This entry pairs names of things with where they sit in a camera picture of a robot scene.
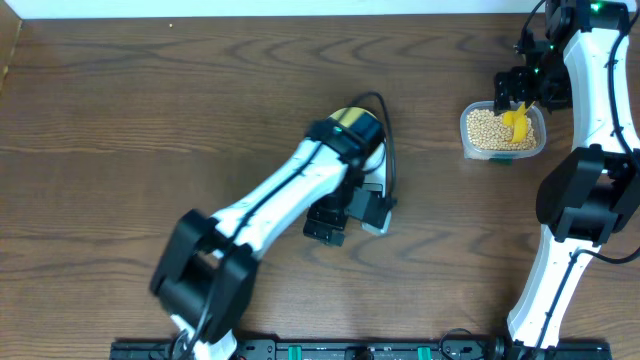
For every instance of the clear plastic container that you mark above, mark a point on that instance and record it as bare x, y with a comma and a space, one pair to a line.
471, 152

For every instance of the yellow plastic bowl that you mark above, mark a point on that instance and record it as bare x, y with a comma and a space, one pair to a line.
347, 116

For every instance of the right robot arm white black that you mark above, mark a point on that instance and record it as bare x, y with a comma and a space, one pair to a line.
579, 65

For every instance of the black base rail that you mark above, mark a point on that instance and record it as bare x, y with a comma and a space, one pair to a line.
450, 349

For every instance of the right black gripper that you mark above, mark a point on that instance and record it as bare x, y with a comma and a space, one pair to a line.
520, 92

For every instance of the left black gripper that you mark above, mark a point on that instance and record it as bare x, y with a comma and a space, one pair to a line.
320, 216

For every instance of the yellow scoop spoon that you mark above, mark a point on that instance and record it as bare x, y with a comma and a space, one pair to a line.
517, 121

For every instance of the white digital kitchen scale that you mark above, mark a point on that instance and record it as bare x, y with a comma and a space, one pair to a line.
375, 172

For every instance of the green tape label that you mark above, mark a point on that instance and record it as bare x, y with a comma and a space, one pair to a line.
502, 161

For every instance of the pile of soybeans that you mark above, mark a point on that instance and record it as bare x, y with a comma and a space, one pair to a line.
487, 132

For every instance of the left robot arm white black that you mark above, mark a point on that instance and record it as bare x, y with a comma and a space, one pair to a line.
206, 274

